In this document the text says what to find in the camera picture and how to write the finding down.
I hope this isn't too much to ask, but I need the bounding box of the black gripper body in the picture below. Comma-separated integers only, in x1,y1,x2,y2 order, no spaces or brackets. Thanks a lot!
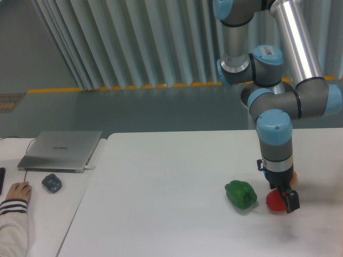
257,159,294,192

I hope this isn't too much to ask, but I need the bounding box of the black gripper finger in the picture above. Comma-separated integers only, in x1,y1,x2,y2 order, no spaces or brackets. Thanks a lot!
269,184,281,198
282,190,300,213

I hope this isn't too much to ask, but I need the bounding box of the red bell pepper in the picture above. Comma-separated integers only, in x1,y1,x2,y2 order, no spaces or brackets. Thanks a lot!
266,190,286,212

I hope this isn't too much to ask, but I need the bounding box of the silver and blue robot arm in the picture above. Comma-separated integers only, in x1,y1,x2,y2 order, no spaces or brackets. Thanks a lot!
212,1,342,213

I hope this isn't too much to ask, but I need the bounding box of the white striped sleeve forearm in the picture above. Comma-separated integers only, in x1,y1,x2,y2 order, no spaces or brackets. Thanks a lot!
1,199,28,256

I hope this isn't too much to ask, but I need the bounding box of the green bell pepper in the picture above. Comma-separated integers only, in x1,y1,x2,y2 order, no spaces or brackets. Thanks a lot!
225,180,257,210

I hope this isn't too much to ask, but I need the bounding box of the person's hand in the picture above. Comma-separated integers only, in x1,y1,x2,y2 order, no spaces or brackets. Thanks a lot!
5,182,32,202

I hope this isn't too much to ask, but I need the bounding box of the brown egg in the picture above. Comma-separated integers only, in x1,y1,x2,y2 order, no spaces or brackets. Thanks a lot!
290,171,297,185

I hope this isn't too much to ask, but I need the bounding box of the white laptop plug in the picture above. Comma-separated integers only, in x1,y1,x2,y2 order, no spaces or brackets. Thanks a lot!
84,166,96,171

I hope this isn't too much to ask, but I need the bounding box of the silver closed laptop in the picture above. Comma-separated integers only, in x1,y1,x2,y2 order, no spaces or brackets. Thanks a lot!
17,131,102,173

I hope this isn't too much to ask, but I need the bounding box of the white folding partition screen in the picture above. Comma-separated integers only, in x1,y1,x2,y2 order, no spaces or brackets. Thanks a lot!
32,1,342,91

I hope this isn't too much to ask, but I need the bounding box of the small dark grey tray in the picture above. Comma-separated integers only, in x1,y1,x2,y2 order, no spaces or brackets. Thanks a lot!
42,173,63,193

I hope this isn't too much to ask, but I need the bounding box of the black phone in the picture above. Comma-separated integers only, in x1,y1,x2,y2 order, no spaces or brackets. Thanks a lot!
0,167,6,195

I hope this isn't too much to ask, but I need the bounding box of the black mouse cable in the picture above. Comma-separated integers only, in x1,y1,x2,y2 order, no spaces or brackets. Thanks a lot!
0,136,37,184

